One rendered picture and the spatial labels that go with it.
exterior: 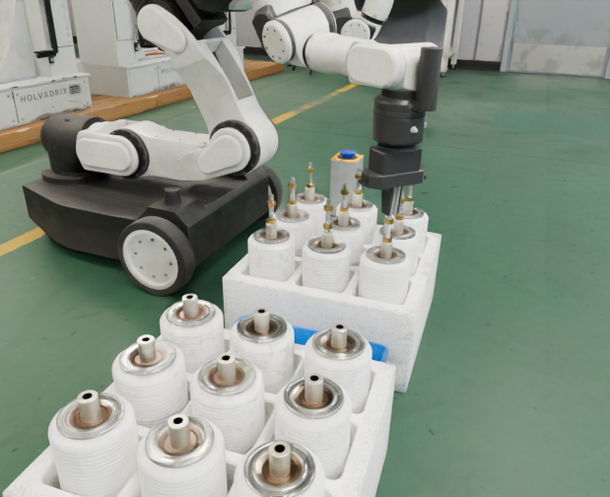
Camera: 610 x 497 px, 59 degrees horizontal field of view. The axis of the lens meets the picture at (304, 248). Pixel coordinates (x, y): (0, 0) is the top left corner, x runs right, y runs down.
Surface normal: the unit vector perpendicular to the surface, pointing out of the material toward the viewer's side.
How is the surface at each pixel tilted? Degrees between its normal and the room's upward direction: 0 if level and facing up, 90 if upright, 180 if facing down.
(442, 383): 0
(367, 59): 90
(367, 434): 0
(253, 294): 90
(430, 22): 90
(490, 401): 0
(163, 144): 90
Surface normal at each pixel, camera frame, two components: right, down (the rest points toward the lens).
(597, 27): -0.38, 0.40
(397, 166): 0.45, 0.39
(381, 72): -0.76, 0.27
